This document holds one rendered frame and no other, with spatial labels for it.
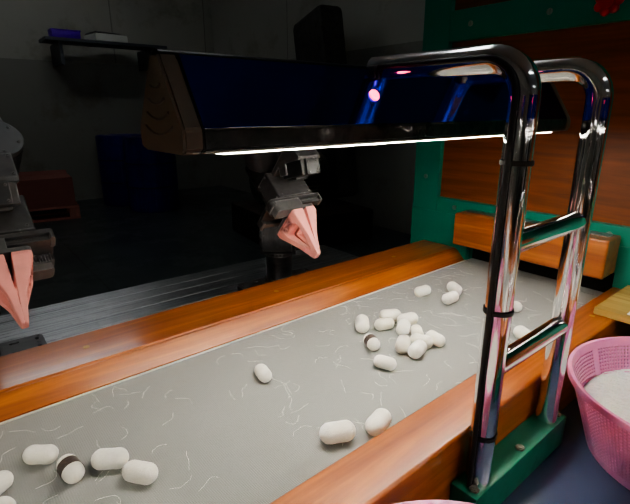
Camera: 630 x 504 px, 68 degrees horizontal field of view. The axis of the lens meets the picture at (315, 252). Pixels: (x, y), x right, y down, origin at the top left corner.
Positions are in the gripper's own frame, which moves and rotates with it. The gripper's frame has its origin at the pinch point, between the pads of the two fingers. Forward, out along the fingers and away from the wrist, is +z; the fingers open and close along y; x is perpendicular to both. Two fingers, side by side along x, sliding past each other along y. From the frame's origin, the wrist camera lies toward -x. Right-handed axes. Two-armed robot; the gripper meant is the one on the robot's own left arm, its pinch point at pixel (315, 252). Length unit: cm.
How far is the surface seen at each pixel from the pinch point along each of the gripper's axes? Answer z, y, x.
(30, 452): 12.6, -42.6, 2.0
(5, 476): 14.1, -44.9, 0.7
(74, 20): -511, 121, 280
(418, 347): 21.0, 2.3, -5.2
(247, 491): 25.8, -28.3, -7.1
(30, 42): -495, 73, 301
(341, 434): 25.8, -17.8, -9.0
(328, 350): 14.7, -5.5, 2.5
